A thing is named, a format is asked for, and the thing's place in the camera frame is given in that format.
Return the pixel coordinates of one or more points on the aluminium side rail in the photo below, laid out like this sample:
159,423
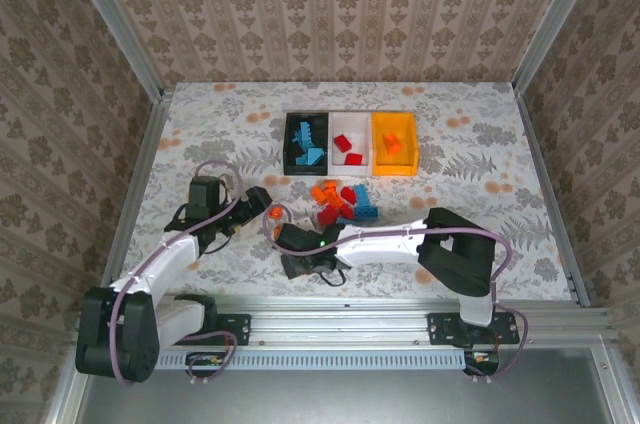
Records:
135,194
555,194

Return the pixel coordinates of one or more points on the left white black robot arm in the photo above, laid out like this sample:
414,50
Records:
160,264

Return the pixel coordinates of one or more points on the yellow plastic bin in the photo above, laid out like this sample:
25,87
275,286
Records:
407,144

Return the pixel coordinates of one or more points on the grey metal sheet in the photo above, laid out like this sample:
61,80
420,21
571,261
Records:
350,399

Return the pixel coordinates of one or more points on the floral patterned table cover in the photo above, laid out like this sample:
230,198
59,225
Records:
450,184

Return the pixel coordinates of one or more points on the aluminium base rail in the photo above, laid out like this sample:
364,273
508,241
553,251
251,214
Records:
340,324

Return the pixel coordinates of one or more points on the red lego brick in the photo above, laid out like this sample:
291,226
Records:
342,142
327,216
348,195
353,159

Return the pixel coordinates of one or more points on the black plastic bin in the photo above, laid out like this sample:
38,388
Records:
322,131

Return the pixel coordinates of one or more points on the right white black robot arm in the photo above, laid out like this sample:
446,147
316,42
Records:
380,246

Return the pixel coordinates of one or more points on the aluminium frame post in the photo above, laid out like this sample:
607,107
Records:
559,19
114,19

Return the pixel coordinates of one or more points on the blue lego brick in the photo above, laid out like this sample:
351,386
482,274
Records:
362,195
367,214
303,134
311,157

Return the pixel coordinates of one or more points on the white plastic bin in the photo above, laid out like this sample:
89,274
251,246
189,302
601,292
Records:
360,131

